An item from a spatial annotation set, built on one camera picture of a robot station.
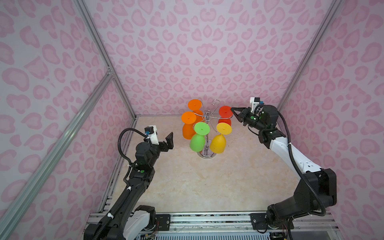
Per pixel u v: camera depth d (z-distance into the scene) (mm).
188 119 734
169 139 698
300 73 939
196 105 801
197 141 736
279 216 626
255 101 725
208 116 761
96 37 776
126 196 480
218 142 748
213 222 750
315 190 399
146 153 572
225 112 766
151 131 643
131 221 550
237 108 746
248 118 691
